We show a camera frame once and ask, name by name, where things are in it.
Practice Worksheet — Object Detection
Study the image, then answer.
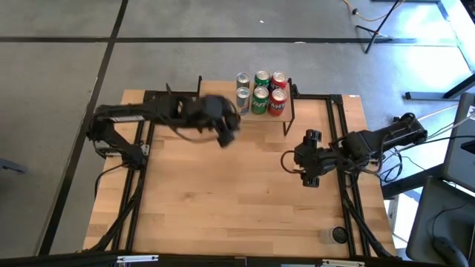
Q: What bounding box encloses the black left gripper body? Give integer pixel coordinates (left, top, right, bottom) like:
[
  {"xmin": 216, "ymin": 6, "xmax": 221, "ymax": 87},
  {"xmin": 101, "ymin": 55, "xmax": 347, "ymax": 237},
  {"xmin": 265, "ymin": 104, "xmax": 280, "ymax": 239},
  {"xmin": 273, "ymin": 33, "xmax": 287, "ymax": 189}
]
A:
[{"xmin": 183, "ymin": 94, "xmax": 235, "ymax": 133}]

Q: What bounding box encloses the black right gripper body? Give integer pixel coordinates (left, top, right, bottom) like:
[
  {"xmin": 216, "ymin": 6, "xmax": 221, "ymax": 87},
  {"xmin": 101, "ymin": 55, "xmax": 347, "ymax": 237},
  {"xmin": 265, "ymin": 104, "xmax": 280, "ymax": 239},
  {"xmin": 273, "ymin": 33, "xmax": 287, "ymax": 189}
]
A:
[{"xmin": 293, "ymin": 142, "xmax": 344, "ymax": 176}]

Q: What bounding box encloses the silver blue Red Bull can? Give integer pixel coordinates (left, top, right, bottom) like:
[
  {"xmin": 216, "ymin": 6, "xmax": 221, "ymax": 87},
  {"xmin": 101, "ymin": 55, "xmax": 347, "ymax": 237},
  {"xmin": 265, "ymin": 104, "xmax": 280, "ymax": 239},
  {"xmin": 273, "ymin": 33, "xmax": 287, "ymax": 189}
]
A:
[
  {"xmin": 236, "ymin": 71, "xmax": 252, "ymax": 90},
  {"xmin": 235, "ymin": 86, "xmax": 252, "ymax": 115}
]

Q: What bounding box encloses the green Sprite can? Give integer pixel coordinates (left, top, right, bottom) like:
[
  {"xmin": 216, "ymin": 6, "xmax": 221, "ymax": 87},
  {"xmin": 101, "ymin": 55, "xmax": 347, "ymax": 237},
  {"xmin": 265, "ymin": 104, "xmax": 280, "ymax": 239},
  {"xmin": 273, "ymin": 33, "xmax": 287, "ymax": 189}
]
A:
[
  {"xmin": 254, "ymin": 70, "xmax": 271, "ymax": 89},
  {"xmin": 251, "ymin": 85, "xmax": 270, "ymax": 115}
]

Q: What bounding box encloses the red Fanta can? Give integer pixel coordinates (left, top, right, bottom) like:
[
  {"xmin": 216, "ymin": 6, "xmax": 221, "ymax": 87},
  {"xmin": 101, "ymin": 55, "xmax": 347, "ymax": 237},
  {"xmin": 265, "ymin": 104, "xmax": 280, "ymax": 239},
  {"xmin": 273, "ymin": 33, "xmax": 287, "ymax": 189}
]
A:
[
  {"xmin": 267, "ymin": 88, "xmax": 289, "ymax": 117},
  {"xmin": 270, "ymin": 71, "xmax": 289, "ymax": 90}
]

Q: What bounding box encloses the wooden shelf with black legs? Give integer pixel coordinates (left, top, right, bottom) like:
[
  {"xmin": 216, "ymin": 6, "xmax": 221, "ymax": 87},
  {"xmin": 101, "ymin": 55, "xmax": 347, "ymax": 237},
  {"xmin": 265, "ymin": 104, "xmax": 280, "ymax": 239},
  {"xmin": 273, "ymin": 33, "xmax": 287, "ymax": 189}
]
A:
[{"xmin": 196, "ymin": 76, "xmax": 297, "ymax": 136}]

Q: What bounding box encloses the clear cup with black lid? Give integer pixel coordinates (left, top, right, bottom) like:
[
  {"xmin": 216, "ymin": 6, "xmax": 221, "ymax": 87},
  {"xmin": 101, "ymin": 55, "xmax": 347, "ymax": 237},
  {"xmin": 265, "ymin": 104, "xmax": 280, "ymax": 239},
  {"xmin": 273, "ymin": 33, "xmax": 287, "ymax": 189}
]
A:
[{"xmin": 319, "ymin": 226, "xmax": 350, "ymax": 245}]

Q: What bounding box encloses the black table leg bar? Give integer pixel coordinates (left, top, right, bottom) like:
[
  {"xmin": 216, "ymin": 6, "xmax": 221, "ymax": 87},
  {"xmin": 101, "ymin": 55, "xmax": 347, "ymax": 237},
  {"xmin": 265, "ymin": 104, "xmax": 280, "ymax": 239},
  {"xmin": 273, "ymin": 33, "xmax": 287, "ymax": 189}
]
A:
[{"xmin": 381, "ymin": 162, "xmax": 446, "ymax": 200}]

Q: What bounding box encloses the black tripod stand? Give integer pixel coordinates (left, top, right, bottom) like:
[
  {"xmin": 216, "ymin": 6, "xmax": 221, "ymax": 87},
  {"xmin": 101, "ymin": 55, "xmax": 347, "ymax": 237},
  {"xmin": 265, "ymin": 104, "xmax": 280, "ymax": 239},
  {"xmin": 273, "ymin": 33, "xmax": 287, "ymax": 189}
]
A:
[{"xmin": 355, "ymin": 0, "xmax": 406, "ymax": 55}]

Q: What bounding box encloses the grey monitor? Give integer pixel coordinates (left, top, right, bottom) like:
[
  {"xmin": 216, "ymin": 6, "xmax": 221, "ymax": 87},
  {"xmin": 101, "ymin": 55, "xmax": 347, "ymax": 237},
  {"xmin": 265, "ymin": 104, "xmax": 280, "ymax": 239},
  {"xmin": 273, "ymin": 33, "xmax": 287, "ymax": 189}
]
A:
[{"xmin": 443, "ymin": 92, "xmax": 475, "ymax": 194}]

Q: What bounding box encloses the black computer mouse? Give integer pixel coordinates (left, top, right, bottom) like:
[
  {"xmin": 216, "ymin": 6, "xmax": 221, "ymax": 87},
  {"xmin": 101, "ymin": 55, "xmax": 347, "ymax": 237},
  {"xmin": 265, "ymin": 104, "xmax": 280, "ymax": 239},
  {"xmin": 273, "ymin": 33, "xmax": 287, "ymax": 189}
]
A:
[{"xmin": 432, "ymin": 236, "xmax": 469, "ymax": 267}]

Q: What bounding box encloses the black desk leg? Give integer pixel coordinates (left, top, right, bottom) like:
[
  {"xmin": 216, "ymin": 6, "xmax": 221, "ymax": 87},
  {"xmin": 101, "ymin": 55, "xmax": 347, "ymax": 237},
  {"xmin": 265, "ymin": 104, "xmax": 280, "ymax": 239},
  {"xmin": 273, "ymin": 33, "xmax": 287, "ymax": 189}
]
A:
[{"xmin": 404, "ymin": 72, "xmax": 475, "ymax": 102}]

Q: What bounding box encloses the grey chair foot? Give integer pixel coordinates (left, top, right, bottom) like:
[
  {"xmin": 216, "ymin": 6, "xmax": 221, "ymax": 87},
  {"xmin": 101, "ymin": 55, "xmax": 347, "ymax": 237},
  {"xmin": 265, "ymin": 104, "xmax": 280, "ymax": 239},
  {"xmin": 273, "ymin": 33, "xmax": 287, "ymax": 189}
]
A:
[{"xmin": 0, "ymin": 157, "xmax": 29, "ymax": 174}]

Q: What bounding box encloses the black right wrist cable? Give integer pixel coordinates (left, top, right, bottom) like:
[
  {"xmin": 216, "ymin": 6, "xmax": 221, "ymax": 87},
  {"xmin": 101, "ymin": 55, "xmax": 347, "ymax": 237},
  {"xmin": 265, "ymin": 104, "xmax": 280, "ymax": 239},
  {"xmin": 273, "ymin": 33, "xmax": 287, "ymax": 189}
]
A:
[{"xmin": 281, "ymin": 149, "xmax": 298, "ymax": 174}]

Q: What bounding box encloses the black aluminium mounting frame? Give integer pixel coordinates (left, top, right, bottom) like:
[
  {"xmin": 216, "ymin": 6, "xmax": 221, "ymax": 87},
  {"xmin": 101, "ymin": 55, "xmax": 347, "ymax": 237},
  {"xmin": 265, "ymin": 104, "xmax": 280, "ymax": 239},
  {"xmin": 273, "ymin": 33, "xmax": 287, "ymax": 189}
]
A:
[
  {"xmin": 296, "ymin": 94, "xmax": 396, "ymax": 259},
  {"xmin": 88, "ymin": 90, "xmax": 200, "ymax": 253}
]

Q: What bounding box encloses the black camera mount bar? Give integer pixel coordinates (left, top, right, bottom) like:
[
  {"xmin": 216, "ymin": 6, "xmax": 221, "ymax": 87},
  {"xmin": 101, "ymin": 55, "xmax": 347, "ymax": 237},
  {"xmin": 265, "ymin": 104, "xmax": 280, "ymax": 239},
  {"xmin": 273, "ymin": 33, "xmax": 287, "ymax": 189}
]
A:
[{"xmin": 0, "ymin": 251, "xmax": 475, "ymax": 267}]

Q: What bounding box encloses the black cable bundle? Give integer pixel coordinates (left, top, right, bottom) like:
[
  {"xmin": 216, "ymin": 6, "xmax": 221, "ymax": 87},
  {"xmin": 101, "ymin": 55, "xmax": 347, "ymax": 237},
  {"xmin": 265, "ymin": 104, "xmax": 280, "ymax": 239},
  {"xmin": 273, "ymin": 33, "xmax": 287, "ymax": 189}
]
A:
[{"xmin": 365, "ymin": 125, "xmax": 475, "ymax": 185}]

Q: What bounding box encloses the yellow cable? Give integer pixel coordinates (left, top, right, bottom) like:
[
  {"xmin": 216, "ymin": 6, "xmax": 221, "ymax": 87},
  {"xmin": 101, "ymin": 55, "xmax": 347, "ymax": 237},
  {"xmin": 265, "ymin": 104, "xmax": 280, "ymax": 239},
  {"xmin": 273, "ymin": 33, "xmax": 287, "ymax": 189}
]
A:
[{"xmin": 341, "ymin": 0, "xmax": 400, "ymax": 22}]

